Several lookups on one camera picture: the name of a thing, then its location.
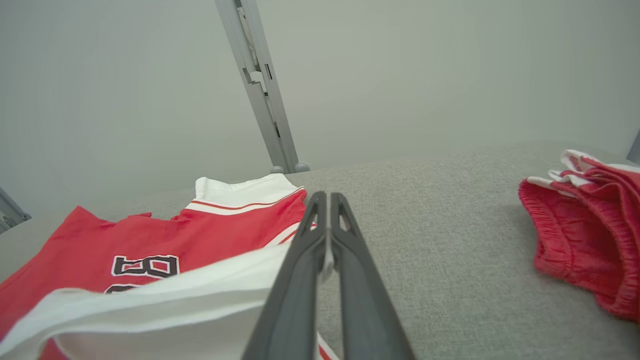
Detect red and white basketball jersey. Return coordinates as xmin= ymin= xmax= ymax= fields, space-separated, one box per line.
xmin=0 ymin=173 xmax=341 ymax=360

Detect red and white shorts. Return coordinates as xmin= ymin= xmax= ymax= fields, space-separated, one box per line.
xmin=518 ymin=149 xmax=640 ymax=323

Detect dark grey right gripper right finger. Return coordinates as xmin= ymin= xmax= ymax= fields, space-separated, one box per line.
xmin=329 ymin=192 xmax=416 ymax=360

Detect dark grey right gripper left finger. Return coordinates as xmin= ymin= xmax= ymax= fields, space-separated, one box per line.
xmin=242 ymin=191 xmax=329 ymax=360

